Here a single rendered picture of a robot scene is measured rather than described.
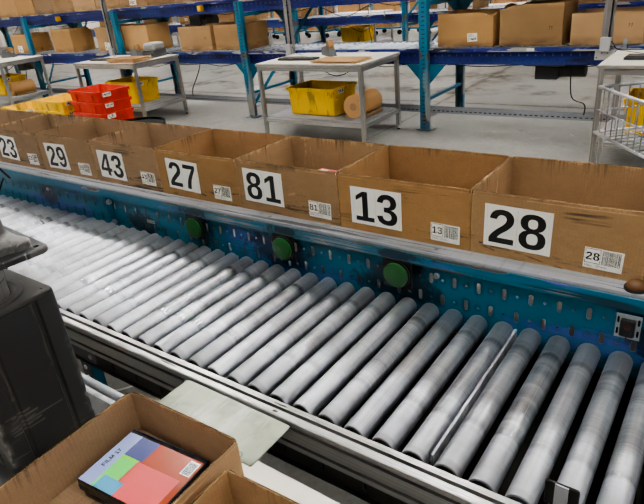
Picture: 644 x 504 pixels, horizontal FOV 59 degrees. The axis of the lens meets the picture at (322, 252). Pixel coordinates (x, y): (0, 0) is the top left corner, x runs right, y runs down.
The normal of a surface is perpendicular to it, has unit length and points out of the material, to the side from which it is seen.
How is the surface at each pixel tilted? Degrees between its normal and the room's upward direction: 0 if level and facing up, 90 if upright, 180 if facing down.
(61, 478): 88
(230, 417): 0
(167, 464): 0
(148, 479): 0
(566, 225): 91
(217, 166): 90
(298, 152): 90
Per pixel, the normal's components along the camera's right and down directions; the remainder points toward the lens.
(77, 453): 0.83, 0.16
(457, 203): -0.56, 0.41
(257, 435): -0.09, -0.90
